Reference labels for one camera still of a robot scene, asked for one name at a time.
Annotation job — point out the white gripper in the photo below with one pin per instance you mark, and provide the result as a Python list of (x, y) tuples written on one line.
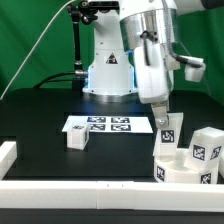
[(153, 82)]

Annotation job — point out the white round stool seat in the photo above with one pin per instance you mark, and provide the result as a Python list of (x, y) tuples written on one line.
[(171, 169)]

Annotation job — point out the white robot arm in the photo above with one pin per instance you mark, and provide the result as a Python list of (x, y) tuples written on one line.
[(133, 50)]

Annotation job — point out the paper sheet with markers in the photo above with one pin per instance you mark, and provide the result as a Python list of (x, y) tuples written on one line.
[(111, 124)]

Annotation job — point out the white right barrier wall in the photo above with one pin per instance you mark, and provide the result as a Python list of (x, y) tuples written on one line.
[(221, 165)]

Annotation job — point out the white barrier wall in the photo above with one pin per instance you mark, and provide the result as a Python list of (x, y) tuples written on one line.
[(111, 195), (8, 155), (221, 165)]

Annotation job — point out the white front barrier wall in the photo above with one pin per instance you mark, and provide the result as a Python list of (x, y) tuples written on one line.
[(111, 195)]

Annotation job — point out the black camera on mount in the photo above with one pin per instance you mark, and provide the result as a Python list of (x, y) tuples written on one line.
[(101, 4)]

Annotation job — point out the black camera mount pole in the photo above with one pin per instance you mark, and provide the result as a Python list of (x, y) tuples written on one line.
[(79, 80)]

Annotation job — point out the white left barrier wall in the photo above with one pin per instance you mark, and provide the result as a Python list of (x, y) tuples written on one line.
[(8, 155)]

